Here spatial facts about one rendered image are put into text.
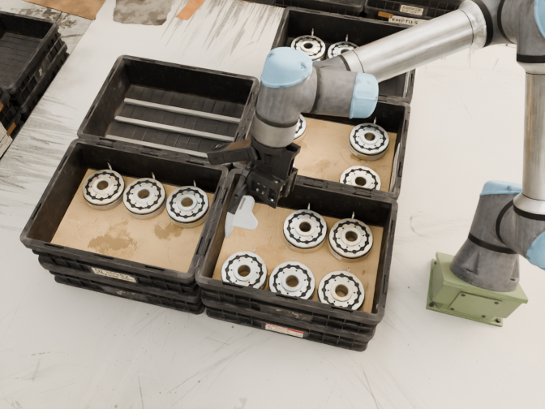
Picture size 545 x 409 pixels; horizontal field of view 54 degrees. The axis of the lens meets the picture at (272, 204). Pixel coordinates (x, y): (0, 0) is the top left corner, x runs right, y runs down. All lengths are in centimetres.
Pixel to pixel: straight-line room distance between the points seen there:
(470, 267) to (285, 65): 68
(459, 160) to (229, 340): 84
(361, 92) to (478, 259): 54
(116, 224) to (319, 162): 54
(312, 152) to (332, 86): 57
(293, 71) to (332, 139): 64
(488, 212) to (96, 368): 95
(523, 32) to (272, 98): 45
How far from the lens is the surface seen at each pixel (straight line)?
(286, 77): 84
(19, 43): 262
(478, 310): 137
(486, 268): 127
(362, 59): 103
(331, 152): 143
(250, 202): 97
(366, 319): 111
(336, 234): 126
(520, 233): 116
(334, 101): 88
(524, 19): 104
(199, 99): 156
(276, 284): 120
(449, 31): 109
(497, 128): 178
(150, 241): 131
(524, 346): 145
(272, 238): 128
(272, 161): 94
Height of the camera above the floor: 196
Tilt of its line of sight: 58 degrees down
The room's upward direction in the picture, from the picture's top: straight up
